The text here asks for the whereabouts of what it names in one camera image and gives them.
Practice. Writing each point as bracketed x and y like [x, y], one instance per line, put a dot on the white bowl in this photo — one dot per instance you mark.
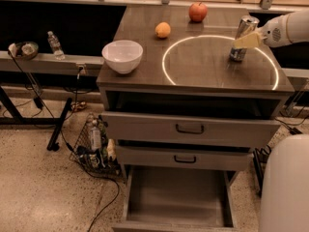
[122, 56]

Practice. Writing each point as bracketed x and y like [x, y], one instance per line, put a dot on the grey side shelf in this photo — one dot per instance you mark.
[47, 63]

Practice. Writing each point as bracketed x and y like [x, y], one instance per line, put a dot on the red apple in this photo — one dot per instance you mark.
[198, 11]

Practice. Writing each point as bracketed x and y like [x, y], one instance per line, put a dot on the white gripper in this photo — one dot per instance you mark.
[272, 33]

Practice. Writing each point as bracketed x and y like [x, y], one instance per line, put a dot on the wire basket with bottles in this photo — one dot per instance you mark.
[94, 150]

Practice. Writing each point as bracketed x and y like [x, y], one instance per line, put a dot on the orange fruit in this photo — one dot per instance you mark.
[162, 30]

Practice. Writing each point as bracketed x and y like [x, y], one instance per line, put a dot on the clear water bottle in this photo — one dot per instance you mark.
[55, 46]

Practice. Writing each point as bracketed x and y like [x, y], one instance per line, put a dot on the black table leg left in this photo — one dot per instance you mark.
[18, 119]

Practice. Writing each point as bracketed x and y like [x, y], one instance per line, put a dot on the black power adapter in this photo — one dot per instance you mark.
[294, 131]

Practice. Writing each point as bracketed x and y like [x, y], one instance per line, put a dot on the bottom grey open drawer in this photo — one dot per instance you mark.
[163, 199]

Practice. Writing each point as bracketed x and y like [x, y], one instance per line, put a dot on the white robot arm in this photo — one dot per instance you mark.
[285, 193]

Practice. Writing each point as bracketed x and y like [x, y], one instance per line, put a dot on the middle grey drawer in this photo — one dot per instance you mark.
[179, 158]

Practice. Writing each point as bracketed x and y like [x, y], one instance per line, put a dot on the black table leg right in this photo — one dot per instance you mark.
[260, 157]

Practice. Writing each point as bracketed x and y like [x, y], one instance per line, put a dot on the grey drawer cabinet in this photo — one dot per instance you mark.
[190, 74]

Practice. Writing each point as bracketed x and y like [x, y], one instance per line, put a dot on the black table leg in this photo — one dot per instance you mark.
[18, 119]
[260, 157]

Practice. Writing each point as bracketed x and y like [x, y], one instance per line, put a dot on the top grey drawer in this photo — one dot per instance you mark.
[189, 130]

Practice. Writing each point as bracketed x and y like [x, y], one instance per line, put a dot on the small bowl with items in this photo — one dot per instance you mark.
[23, 51]

